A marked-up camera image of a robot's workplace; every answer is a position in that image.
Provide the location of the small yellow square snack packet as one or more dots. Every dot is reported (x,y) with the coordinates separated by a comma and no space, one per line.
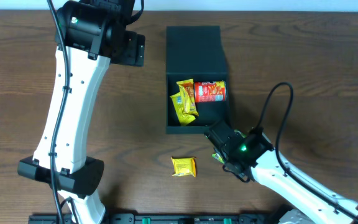
(184,166)

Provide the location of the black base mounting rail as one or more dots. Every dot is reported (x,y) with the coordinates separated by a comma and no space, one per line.
(245,218)

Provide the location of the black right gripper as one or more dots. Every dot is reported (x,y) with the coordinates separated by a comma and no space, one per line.
(217,134)

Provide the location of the yellow wafer snack packet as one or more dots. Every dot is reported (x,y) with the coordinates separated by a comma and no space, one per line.
(184,119)

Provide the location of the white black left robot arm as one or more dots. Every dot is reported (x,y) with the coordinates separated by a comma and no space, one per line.
(90,36)

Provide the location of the black gift box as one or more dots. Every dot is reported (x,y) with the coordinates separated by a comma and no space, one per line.
(195,52)

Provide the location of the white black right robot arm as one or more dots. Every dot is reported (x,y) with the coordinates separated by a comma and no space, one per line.
(252,157)

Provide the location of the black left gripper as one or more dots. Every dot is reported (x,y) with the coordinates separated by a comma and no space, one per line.
(134,50)

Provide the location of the green white snack packet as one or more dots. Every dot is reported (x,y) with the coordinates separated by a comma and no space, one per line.
(217,156)

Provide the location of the yellow peanut butter snack packet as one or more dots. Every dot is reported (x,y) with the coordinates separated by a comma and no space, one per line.
(186,88)

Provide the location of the red Pringles can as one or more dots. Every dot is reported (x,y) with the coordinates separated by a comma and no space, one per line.
(210,91)

